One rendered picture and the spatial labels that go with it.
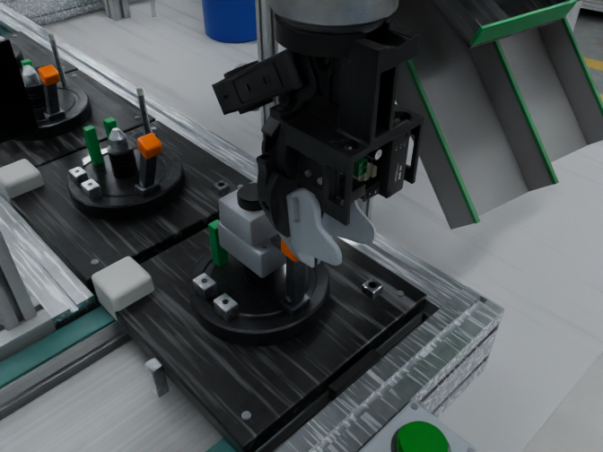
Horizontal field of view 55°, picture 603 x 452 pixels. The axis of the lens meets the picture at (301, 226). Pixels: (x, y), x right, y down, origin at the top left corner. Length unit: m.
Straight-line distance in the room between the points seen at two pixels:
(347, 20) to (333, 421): 0.32
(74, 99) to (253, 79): 0.57
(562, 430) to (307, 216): 0.38
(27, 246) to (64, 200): 0.08
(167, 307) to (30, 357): 0.14
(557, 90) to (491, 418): 0.43
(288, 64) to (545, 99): 0.51
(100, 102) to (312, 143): 0.65
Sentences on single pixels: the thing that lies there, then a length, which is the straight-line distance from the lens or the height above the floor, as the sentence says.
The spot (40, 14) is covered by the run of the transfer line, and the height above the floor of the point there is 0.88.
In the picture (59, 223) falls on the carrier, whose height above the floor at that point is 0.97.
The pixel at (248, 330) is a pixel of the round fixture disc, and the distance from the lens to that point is 0.53.
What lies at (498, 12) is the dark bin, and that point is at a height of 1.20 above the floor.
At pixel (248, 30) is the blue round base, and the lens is 1.43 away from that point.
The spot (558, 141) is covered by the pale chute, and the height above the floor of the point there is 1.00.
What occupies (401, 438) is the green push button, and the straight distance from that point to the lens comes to 0.49.
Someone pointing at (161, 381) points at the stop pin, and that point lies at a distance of 0.56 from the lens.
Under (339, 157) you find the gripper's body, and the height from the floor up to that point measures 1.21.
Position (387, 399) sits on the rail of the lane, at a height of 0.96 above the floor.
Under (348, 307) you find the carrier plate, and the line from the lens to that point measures 0.57.
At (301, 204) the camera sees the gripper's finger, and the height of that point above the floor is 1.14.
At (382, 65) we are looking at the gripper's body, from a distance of 0.33.
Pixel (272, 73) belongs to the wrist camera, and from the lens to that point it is 0.38.
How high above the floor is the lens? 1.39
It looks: 39 degrees down
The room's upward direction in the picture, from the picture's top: straight up
